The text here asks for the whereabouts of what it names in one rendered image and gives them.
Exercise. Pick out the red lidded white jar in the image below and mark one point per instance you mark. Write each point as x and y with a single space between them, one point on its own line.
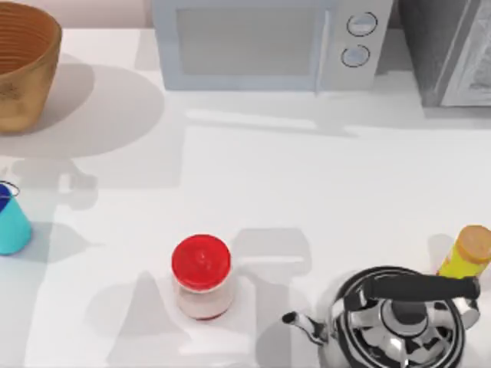
202 276

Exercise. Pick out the pale microwave oven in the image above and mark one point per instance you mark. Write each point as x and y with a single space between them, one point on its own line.
245 42

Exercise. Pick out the round microwave knob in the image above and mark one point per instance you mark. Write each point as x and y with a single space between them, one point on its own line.
361 22
355 56

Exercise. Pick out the shiny metal kettle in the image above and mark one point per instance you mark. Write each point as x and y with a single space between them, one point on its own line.
399 326

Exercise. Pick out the yellow can with orange lid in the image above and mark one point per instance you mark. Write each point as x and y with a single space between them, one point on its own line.
466 255

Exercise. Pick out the turquoise and blue cup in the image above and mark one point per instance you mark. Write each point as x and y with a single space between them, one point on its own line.
11 226

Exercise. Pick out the brown woven basket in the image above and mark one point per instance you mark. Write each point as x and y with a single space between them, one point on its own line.
23 69

